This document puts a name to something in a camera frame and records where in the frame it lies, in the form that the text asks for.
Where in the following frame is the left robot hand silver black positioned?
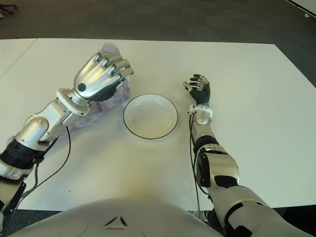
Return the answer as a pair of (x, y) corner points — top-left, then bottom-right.
(73, 52), (135, 102)

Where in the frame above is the purple plush bunny doll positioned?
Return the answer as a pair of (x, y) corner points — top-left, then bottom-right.
(65, 42), (131, 129)

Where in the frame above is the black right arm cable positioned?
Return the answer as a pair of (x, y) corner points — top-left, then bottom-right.
(189, 114), (213, 212)

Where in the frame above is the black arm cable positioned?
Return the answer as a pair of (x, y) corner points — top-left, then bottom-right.
(4, 125), (72, 218)
(189, 114), (213, 212)

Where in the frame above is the white plate black rim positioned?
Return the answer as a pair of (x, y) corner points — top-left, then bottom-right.
(122, 93), (178, 141)

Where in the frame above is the black office chair base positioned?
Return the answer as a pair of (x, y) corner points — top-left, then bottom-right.
(0, 0), (18, 10)

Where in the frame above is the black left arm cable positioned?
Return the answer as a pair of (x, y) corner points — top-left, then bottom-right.
(4, 125), (72, 218)

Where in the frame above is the silver robot torso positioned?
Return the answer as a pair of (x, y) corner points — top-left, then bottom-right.
(7, 197), (225, 237)

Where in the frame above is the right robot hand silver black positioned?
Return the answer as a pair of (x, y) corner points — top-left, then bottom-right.
(182, 73), (212, 107)

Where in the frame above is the metal robot stand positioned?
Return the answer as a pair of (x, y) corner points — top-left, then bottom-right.
(189, 210), (213, 224)

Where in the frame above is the white baseboard strip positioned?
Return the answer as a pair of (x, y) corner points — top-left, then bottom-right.
(286, 0), (316, 13)

